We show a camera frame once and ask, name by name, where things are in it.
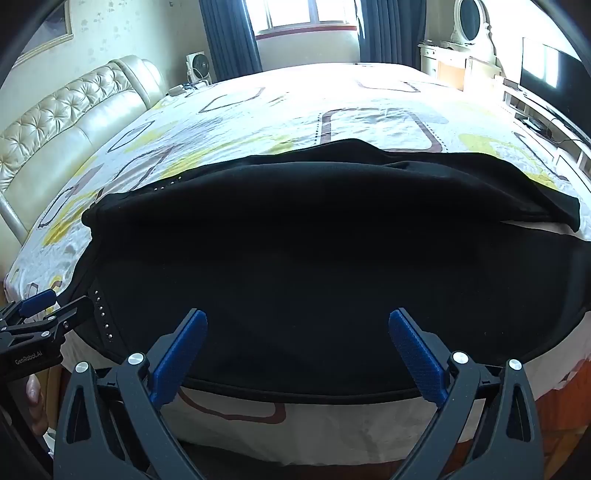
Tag person's left hand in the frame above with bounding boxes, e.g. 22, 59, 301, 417
25, 374, 49, 437

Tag dark blue curtain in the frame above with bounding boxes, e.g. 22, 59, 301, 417
198, 0, 262, 84
358, 0, 432, 70

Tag printed white bed sheet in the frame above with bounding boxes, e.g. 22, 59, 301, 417
4, 61, 591, 467

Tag white fan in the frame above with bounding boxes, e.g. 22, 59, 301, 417
186, 51, 213, 86

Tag black television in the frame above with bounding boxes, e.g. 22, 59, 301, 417
519, 37, 591, 139

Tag cream tufted leather headboard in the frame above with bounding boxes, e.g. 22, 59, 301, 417
0, 54, 169, 247

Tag window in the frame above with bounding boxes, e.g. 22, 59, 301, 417
242, 0, 365, 38

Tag framed wall picture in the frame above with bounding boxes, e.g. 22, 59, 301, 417
18, 0, 75, 61

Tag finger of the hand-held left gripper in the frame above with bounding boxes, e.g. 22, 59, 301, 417
0, 295, 94, 354
0, 290, 58, 326

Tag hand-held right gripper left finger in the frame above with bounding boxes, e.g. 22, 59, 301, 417
52, 308, 208, 480

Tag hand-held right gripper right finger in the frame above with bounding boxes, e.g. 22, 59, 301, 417
388, 308, 546, 480

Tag oval white-framed mirror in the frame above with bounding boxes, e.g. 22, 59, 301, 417
450, 0, 497, 51

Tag white television stand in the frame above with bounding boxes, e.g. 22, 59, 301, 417
501, 76, 591, 185

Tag white vanity dresser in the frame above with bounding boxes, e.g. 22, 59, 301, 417
418, 41, 504, 93

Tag black pants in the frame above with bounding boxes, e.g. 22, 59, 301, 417
81, 137, 591, 407

